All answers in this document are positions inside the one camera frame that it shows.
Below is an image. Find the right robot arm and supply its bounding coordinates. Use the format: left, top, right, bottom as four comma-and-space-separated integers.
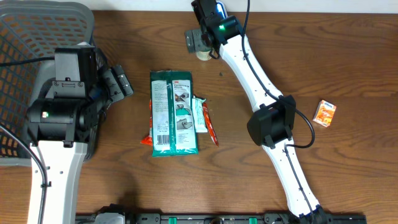
189, 0, 328, 223

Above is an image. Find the green snack packet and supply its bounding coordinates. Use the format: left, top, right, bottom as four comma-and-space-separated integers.
150, 70, 198, 157

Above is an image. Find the grey plastic shopping basket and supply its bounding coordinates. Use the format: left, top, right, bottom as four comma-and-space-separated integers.
0, 0, 108, 167

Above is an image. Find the red snack packet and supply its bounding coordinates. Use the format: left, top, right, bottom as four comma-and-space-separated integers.
141, 100, 153, 146

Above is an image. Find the red Nescafe stick sachet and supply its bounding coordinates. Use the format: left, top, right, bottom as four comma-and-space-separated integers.
202, 103, 219, 146

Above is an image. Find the small orange carton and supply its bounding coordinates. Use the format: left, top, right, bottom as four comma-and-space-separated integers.
313, 100, 336, 128

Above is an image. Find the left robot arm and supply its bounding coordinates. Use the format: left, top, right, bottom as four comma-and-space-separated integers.
27, 42, 134, 223

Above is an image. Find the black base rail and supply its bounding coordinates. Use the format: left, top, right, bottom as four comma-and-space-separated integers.
75, 212, 368, 224

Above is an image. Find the white barcode scanner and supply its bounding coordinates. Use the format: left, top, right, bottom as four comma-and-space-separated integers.
216, 1, 228, 19

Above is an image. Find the pale green wipes packet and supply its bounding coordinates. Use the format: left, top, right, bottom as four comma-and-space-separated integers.
192, 96, 208, 133

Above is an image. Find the green lid jar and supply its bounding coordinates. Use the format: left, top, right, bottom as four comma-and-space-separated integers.
195, 50, 212, 61

